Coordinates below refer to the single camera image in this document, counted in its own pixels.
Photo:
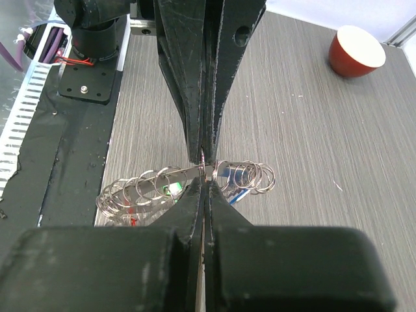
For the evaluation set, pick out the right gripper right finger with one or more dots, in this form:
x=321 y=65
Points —
x=288 y=268

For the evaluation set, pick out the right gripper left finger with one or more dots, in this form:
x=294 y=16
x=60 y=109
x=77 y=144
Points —
x=144 y=268

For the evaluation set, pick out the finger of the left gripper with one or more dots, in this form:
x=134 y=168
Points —
x=179 y=26
x=230 y=25

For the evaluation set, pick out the red key tag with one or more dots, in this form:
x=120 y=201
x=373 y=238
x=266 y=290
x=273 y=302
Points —
x=132 y=217

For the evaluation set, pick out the large silver keyring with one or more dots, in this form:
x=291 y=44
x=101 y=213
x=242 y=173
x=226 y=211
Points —
x=144 y=192

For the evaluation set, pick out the green key tag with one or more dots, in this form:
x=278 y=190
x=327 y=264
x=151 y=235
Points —
x=172 y=191

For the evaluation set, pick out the blue key tag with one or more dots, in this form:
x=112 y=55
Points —
x=238 y=186

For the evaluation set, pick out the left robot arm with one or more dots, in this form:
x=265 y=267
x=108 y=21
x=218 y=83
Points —
x=91 y=22

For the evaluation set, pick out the red bowl white inside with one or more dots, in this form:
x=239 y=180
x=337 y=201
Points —
x=354 y=52

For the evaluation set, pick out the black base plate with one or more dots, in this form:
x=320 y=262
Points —
x=60 y=164

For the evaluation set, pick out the white slotted cable duct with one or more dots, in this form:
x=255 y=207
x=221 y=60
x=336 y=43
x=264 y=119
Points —
x=25 y=27

